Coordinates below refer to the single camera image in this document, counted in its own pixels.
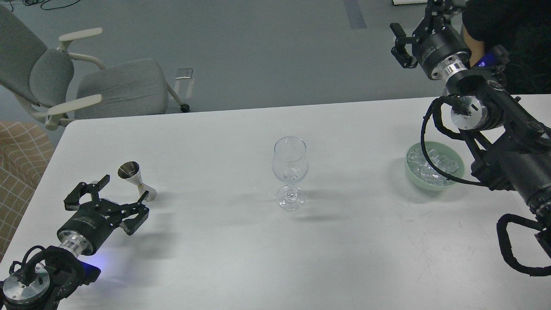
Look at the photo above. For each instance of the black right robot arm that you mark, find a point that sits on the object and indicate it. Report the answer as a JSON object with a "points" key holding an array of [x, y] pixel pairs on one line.
{"points": [[511, 149]]}

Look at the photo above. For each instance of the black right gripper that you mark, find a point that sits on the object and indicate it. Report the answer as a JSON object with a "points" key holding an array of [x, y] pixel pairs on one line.
{"points": [[434, 45]]}

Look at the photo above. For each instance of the person in dark shirt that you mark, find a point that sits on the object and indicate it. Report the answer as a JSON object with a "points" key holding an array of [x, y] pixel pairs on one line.
{"points": [[523, 28]]}

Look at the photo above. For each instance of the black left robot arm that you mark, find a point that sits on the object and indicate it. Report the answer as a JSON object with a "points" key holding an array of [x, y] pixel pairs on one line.
{"points": [[47, 275]]}

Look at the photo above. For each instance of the brown checkered cushion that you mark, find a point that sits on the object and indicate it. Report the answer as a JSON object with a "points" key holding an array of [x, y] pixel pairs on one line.
{"points": [[25, 152]]}

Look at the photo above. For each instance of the grey office chair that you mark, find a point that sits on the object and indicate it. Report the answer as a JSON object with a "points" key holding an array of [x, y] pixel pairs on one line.
{"points": [[57, 87]]}

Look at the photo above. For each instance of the clear wine glass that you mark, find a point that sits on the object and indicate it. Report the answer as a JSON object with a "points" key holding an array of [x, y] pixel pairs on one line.
{"points": [[290, 165]]}

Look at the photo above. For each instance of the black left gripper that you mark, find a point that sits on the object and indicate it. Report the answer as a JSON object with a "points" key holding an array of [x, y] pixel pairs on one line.
{"points": [[93, 222]]}

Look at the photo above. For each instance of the steel cocktail jigger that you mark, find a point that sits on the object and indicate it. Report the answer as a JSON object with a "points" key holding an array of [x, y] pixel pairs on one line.
{"points": [[130, 171]]}

